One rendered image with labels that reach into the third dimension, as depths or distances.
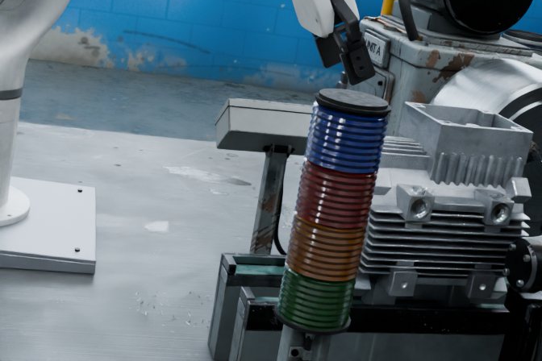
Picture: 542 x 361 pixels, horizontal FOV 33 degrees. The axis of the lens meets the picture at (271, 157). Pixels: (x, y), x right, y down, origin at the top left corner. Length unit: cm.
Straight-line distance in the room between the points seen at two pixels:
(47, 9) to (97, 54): 532
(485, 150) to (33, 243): 66
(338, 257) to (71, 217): 81
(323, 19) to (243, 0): 571
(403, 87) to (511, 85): 24
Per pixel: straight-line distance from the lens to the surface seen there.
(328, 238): 71
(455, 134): 105
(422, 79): 155
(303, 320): 74
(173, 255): 144
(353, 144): 69
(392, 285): 103
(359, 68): 104
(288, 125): 126
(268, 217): 131
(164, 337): 119
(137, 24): 667
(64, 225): 144
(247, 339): 103
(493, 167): 108
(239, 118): 124
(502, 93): 140
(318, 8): 101
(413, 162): 105
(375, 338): 108
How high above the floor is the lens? 135
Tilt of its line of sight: 16 degrees down
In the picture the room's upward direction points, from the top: 10 degrees clockwise
